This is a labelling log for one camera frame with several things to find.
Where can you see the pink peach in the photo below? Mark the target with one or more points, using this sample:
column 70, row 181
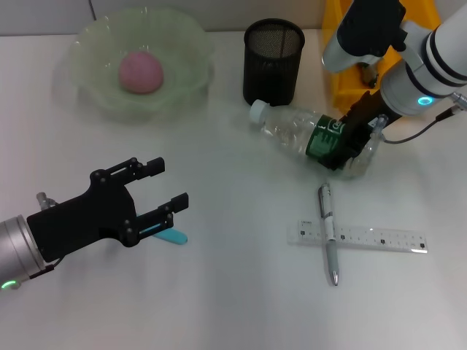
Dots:
column 140, row 71

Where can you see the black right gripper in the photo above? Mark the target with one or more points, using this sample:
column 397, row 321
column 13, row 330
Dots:
column 376, row 109

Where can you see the clear plastic ruler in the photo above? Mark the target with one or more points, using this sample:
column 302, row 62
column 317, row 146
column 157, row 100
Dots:
column 365, row 237

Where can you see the translucent green fruit plate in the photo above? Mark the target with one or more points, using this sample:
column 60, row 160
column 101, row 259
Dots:
column 175, row 54

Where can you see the clear bottle green label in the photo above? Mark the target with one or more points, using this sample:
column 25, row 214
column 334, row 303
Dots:
column 284, row 124

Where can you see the yellow plastic bin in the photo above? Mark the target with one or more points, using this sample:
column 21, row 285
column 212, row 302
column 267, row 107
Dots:
column 344, row 89

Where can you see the black mesh pen holder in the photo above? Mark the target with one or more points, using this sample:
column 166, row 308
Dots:
column 271, row 73

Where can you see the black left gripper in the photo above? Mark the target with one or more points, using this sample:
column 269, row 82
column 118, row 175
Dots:
column 84, row 222

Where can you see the blue scissors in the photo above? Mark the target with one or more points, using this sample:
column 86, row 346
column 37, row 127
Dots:
column 175, row 237

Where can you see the silver pen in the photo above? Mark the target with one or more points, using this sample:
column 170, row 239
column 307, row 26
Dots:
column 330, row 226

